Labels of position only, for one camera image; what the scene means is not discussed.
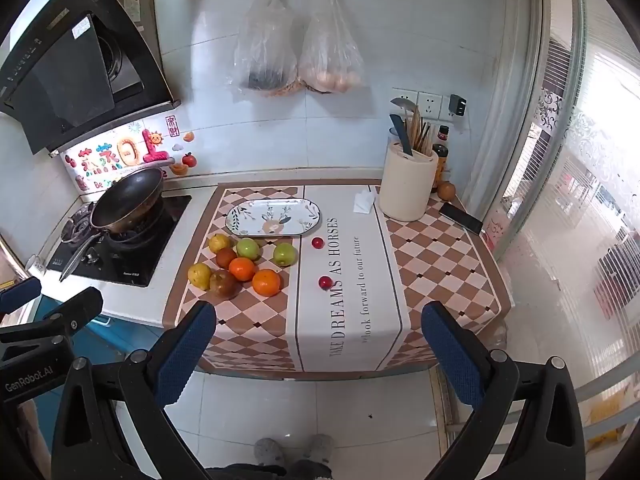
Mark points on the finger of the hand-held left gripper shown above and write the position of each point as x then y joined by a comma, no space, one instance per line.
75,312
20,292

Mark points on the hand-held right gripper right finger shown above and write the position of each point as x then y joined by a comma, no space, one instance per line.
450,355

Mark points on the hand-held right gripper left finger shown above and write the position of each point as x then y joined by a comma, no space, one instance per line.
187,355

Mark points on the brown-green pear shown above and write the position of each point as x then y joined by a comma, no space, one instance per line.
224,284

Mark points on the orange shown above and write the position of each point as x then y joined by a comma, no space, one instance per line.
226,258
266,282
242,268

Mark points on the green apple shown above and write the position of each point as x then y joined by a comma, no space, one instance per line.
248,248
284,254

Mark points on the floral oval plate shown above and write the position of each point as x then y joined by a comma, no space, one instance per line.
272,217

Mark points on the blue kitchen cabinet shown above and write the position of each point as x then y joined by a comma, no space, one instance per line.
115,334

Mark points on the black glass gas stove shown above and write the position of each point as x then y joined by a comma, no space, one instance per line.
150,255

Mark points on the checkered brown tablecloth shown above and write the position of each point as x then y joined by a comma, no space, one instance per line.
345,310

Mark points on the black wok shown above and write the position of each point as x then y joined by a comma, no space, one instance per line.
127,200

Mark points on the pink printed bag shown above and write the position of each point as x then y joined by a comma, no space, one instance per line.
495,230

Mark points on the black smartphone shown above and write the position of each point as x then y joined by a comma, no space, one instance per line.
461,218

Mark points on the red cherry tomato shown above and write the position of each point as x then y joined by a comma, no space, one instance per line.
316,243
325,282

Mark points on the person's dark trousers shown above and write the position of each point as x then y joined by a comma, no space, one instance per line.
270,474

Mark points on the brown onion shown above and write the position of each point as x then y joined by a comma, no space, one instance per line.
446,191

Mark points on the white tissue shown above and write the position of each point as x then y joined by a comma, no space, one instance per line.
362,203

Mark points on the cream utensil holder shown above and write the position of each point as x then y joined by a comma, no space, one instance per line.
405,185

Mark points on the glass sliding door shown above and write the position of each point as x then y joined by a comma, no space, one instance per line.
575,210

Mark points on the dark sauce bottle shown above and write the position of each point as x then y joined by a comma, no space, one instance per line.
440,160

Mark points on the bundle of wooden chopsticks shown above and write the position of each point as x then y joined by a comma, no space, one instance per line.
422,135

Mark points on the black range hood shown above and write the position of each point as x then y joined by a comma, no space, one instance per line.
65,75

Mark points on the dark kitchen knife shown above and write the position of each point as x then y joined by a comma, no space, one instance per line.
401,135

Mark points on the black plug adapter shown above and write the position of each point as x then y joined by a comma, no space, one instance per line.
457,105

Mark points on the metal spatula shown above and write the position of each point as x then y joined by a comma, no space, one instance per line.
401,105

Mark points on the plastic bag with dark contents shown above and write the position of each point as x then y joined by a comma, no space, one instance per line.
265,45

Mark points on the plastic bag with brown contents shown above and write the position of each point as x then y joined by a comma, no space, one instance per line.
330,55

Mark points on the colourful wall stickers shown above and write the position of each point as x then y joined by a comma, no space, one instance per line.
117,155

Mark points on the white wall socket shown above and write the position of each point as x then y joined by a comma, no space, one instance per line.
430,105
404,101

